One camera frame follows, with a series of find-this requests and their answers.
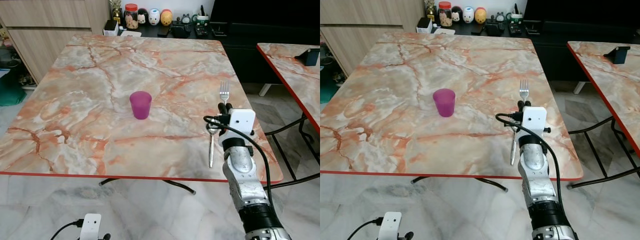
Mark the silver metal fork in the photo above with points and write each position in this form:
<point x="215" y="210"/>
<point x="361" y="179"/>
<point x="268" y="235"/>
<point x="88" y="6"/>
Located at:
<point x="211" y="150"/>
<point x="512" y="149"/>

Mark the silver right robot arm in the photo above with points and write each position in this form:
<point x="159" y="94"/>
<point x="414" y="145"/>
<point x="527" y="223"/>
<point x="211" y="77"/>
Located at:
<point x="246" y="185"/>
<point x="539" y="185"/>

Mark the marble pattern side table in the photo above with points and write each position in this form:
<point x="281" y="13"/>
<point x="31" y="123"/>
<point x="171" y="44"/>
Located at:
<point x="615" y="90"/>
<point x="297" y="80"/>

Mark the purple plastic cup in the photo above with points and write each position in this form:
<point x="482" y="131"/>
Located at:
<point x="444" y="103"/>
<point x="140" y="106"/>

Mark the green white mug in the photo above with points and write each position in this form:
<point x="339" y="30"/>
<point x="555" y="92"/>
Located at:
<point x="516" y="19"/>
<point x="202" y="21"/>

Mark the dark blue phone stand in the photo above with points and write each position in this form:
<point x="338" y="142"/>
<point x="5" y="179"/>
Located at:
<point x="311" y="56"/>
<point x="620" y="54"/>

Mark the yellow round figurine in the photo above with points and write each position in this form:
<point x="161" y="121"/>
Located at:
<point x="480" y="15"/>
<point x="166" y="18"/>

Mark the green plastic bin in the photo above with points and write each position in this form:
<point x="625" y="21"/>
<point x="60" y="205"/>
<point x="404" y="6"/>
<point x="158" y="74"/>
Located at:
<point x="10" y="91"/>
<point x="327" y="85"/>

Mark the white round figurine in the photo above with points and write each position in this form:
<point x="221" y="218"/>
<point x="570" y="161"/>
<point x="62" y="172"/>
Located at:
<point x="154" y="17"/>
<point x="468" y="15"/>

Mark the red lid glass jar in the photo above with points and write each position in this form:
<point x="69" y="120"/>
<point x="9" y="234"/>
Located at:
<point x="131" y="17"/>
<point x="444" y="14"/>

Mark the large marble pattern table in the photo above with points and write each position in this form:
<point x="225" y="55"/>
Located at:
<point x="100" y="75"/>
<point x="400" y="75"/>

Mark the small white box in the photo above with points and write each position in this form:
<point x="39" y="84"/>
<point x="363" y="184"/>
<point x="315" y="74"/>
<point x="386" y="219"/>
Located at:
<point x="110" y="30"/>
<point x="423" y="27"/>

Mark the gold ornament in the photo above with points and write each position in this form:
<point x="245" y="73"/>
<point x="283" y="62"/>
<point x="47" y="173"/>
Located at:
<point x="430" y="7"/>
<point x="116" y="9"/>

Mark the light wooden cabinet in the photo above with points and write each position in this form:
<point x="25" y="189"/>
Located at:
<point x="45" y="30"/>
<point x="360" y="25"/>

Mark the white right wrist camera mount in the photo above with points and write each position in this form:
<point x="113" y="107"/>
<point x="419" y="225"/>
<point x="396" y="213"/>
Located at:
<point x="242" y="120"/>
<point x="534" y="120"/>

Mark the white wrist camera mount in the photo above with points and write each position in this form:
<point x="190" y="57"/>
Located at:
<point x="534" y="120"/>
<point x="91" y="226"/>
<point x="242" y="120"/>
<point x="389" y="225"/>

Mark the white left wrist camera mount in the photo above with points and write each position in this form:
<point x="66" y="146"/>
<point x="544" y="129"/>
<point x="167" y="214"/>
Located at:
<point x="389" y="225"/>
<point x="91" y="226"/>

